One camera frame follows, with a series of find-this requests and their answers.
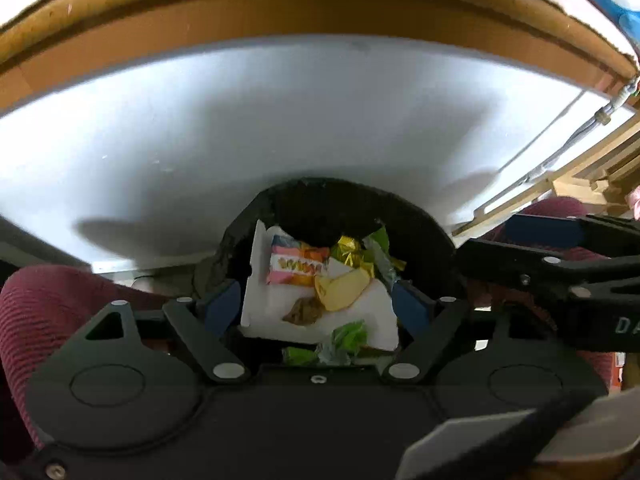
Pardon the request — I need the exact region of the orange package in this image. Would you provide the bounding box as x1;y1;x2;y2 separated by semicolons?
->
240;221;399;351

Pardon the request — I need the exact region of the gold foil wrapper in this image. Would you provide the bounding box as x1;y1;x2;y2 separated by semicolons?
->
331;235;374;274

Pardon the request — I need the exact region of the macaron snack wrapper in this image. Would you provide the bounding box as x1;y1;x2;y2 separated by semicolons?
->
266;235;330;287

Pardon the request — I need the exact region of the green yellow foil bag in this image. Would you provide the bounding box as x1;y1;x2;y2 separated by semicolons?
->
362;224;406;289

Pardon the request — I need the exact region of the green white wrapper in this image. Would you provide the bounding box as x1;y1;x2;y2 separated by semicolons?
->
283;320;369;366

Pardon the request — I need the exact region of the apple slice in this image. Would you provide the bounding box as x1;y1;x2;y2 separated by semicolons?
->
314;269;372;312

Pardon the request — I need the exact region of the black trash bin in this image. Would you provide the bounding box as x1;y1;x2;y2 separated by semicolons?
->
196;178;465;365

